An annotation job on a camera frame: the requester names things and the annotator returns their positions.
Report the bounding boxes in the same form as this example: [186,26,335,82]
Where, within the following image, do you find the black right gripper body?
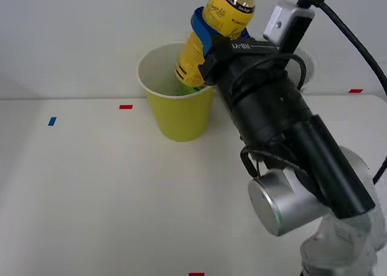
[210,36,288,105]

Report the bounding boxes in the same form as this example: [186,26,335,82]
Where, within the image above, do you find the yellow plastic bottle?
[174,0,262,88]

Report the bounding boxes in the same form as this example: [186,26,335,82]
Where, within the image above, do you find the green plastic bottle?
[175,85,207,96]

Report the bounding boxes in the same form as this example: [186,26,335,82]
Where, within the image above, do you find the grey plastic bin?
[289,45,319,93]

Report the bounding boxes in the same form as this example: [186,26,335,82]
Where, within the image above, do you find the yellow-green plastic bin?
[136,42,215,143]

